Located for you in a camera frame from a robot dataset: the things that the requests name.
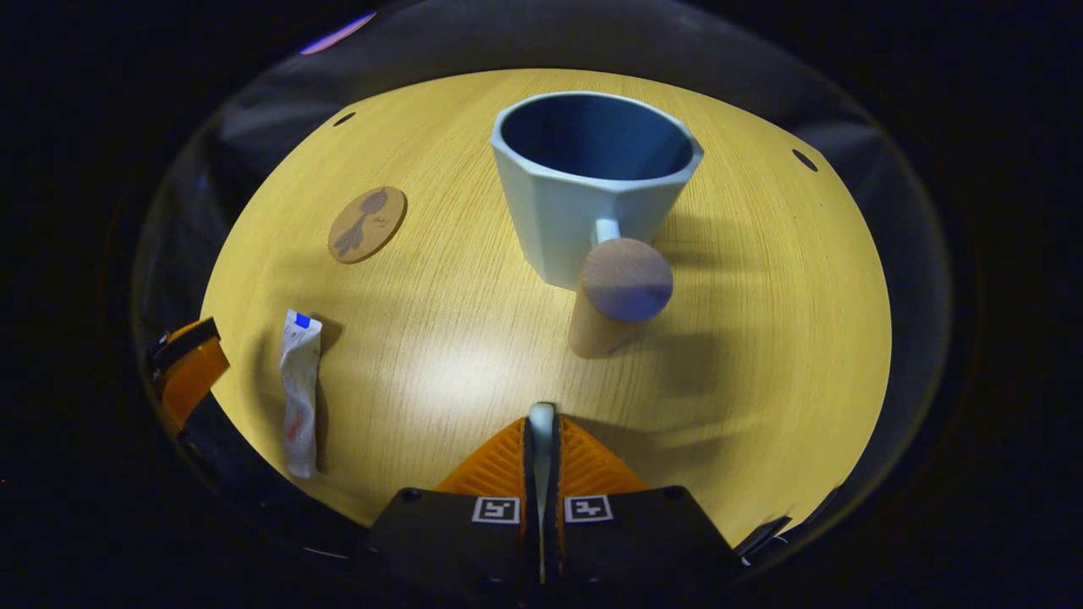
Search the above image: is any pale blue cup wooden handle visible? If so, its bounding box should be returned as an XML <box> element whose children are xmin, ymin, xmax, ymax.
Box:
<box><xmin>491</xmin><ymin>91</ymin><xmax>705</xmax><ymax>359</ymax></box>

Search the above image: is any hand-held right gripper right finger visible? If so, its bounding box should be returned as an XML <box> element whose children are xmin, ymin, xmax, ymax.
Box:
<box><xmin>541</xmin><ymin>416</ymin><xmax>742</xmax><ymax>593</ymax></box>

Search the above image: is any pale green toothbrush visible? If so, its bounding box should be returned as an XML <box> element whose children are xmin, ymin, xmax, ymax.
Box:
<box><xmin>528</xmin><ymin>403</ymin><xmax>558</xmax><ymax>584</ymax></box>

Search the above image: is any wooden desktop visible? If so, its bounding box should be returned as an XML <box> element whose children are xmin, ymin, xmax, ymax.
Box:
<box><xmin>201</xmin><ymin>68</ymin><xmax>893</xmax><ymax>549</ymax></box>

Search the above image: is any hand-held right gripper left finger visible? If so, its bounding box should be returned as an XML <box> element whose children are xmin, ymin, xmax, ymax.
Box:
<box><xmin>368</xmin><ymin>416</ymin><xmax>542</xmax><ymax>593</ymax></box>

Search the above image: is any round brown coaster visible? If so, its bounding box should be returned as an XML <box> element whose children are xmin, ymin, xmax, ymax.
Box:
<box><xmin>327</xmin><ymin>186</ymin><xmax>408</xmax><ymax>265</ymax></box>

